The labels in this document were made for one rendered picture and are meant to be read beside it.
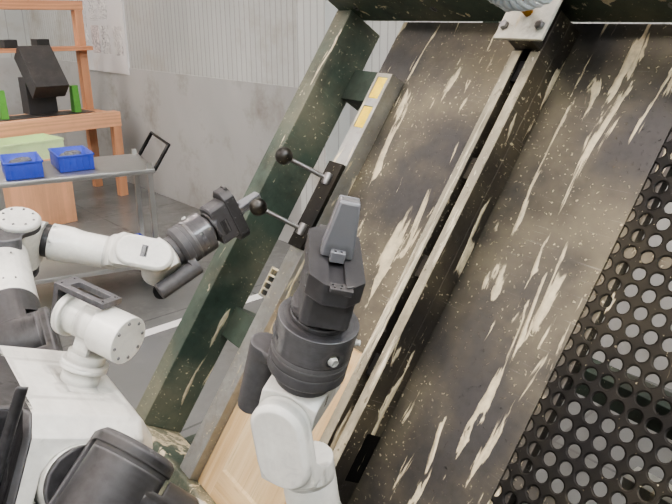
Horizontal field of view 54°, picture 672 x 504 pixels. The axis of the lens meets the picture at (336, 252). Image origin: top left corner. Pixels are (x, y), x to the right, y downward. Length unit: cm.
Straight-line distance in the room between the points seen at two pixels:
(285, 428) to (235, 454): 70
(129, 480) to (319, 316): 27
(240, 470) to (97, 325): 58
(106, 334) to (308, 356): 32
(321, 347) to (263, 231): 97
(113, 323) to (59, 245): 49
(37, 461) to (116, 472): 13
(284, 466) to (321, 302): 22
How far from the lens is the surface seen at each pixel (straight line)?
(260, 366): 75
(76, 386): 96
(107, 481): 77
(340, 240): 64
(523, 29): 120
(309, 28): 474
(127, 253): 133
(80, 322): 94
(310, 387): 70
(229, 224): 140
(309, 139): 164
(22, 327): 115
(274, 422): 73
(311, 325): 65
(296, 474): 76
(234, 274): 161
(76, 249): 137
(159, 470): 78
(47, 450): 86
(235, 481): 140
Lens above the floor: 181
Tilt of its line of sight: 19 degrees down
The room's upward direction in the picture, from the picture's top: straight up
